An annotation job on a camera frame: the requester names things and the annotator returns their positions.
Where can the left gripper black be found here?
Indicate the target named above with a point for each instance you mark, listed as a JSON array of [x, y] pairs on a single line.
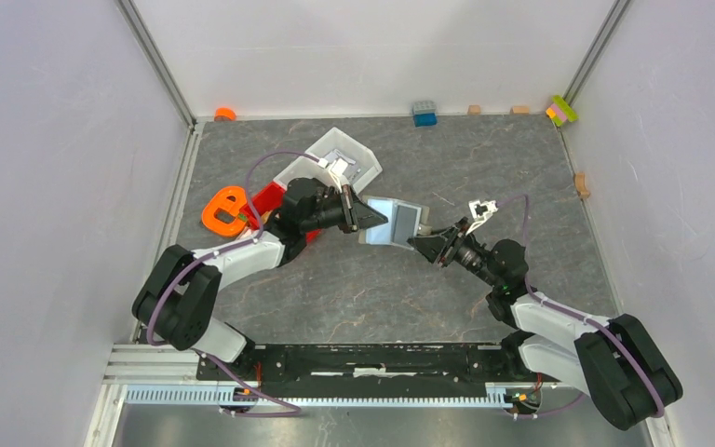
[[357, 214]]

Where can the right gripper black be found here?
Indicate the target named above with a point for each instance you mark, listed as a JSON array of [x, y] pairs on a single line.
[[444, 243]]

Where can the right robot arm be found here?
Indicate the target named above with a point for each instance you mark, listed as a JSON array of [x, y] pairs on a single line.
[[613, 361]]

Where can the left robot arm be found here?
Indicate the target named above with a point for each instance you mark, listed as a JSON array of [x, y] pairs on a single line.
[[177, 300]]

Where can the silver card in bin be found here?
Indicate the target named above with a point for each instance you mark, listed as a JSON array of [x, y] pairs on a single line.
[[336, 154]]

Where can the white plastic bin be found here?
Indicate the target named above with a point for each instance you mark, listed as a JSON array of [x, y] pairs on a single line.
[[367, 169]]

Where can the red plastic bin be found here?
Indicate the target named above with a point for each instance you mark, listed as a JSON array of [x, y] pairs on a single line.
[[268, 199]]

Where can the blue toy brick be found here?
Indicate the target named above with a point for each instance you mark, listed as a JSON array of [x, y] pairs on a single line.
[[424, 113]]

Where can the orange tape dispenser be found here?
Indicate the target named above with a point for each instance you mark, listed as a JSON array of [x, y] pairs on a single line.
[[222, 215]]

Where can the curved wooden piece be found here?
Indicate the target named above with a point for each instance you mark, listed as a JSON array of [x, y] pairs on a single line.
[[580, 185]]

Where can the flat wooden block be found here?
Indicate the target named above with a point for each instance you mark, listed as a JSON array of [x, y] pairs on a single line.
[[520, 110]]

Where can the orange round piece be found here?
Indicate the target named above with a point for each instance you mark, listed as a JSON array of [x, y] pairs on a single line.
[[224, 114]]

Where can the green pink toy bricks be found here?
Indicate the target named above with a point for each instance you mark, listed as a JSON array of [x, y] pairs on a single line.
[[560, 112]]

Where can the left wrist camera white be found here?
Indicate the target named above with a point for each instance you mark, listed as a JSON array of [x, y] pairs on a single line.
[[335, 171]]

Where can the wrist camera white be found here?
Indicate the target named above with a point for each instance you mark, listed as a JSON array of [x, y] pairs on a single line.
[[481, 212], [335, 171]]

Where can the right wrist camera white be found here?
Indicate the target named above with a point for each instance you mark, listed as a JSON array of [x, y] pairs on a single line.
[[481, 212]]

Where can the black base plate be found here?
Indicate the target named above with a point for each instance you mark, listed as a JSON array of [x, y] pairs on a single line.
[[444, 370]]

